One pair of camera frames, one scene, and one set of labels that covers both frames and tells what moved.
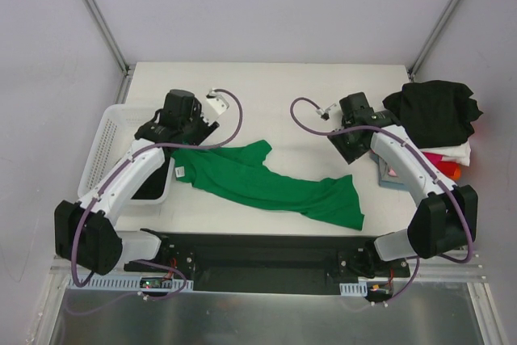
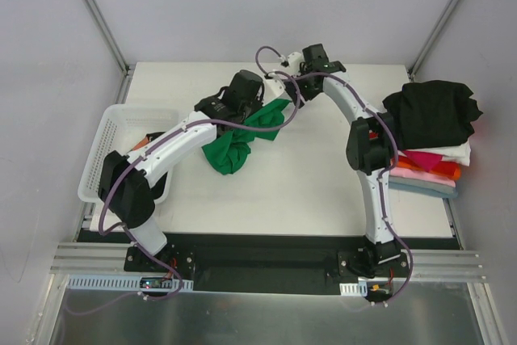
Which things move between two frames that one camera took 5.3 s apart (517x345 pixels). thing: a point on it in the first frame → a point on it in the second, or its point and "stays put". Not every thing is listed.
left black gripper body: x=203 y=131 → x=241 y=117
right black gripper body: x=344 y=146 → x=294 y=94
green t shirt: x=232 y=171 → x=229 y=151
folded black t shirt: x=435 y=112 stays put
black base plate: x=271 y=262 stays put
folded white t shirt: x=456 y=153 stays put
